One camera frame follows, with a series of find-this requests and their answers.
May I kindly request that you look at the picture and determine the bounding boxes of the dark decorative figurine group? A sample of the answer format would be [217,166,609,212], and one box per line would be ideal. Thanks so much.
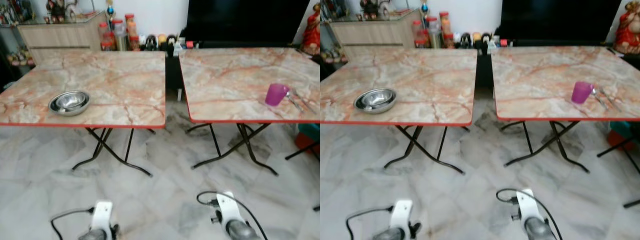
[45,0,84,23]
[360,0,397,21]

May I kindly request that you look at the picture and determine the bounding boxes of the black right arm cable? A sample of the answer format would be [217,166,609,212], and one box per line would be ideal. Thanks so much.
[196,190,269,240]
[496,188,566,240]

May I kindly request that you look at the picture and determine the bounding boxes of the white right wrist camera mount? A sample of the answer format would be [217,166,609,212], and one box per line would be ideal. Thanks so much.
[515,189,544,224]
[216,191,245,226]

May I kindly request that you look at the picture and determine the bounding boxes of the tall clear red-lidded jar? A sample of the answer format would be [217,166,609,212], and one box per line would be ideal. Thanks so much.
[426,16,442,49]
[111,19,126,51]

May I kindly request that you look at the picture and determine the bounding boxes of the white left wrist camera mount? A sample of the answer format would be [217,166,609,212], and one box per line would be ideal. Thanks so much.
[91,201,114,232]
[390,200,414,232]

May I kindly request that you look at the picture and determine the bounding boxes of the small steel bowl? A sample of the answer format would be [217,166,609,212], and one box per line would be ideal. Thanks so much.
[56,92,86,111]
[361,90,392,109]

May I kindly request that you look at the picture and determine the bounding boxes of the black folding table legs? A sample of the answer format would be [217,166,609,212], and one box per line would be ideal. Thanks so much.
[384,125,471,175]
[71,127,157,177]
[501,120,591,174]
[186,122,279,177]

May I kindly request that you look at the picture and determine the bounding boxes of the red-lidded jar with red contents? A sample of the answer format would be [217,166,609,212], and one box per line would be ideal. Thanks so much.
[412,20,425,49]
[98,22,111,51]

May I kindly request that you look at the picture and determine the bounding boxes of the teal and red storage box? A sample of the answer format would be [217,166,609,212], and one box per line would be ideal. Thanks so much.
[607,121,640,152]
[295,123,321,154]

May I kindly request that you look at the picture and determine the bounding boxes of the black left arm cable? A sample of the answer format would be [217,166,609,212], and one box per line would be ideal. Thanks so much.
[346,207,396,240]
[50,207,96,240]

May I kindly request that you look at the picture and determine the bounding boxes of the light wooden cabinet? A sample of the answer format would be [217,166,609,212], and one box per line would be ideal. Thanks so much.
[330,9,423,58]
[17,11,108,65]

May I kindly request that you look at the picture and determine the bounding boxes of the red seated statue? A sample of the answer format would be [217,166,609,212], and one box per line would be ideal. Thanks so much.
[300,2,321,56]
[614,0,640,55]

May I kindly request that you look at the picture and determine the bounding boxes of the steel spoon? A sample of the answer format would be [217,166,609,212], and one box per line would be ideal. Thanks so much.
[287,90,304,112]
[591,88,609,111]

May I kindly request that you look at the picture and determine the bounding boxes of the steel fork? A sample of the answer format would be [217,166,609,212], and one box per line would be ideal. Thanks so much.
[599,87,622,113]
[294,88,318,115]

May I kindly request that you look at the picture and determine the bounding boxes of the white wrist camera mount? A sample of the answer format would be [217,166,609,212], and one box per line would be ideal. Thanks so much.
[515,189,544,224]
[216,191,245,226]
[91,201,114,232]
[390,200,414,232]

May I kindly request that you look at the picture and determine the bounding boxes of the glass display shelf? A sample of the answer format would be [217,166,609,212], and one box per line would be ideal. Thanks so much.
[0,0,36,68]
[320,0,347,66]

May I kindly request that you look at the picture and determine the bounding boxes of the large steel bowl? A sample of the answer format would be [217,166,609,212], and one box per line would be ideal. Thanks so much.
[353,88,397,114]
[48,90,91,117]

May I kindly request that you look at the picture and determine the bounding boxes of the purple plastic cup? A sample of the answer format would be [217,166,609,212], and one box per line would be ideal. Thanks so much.
[264,83,290,107]
[571,81,595,105]

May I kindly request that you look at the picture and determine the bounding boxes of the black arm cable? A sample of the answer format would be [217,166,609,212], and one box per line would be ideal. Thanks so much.
[496,188,566,240]
[346,207,396,240]
[196,190,269,240]
[50,207,96,240]

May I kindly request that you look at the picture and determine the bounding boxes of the large black television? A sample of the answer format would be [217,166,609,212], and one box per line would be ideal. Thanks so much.
[497,0,626,47]
[181,0,311,49]

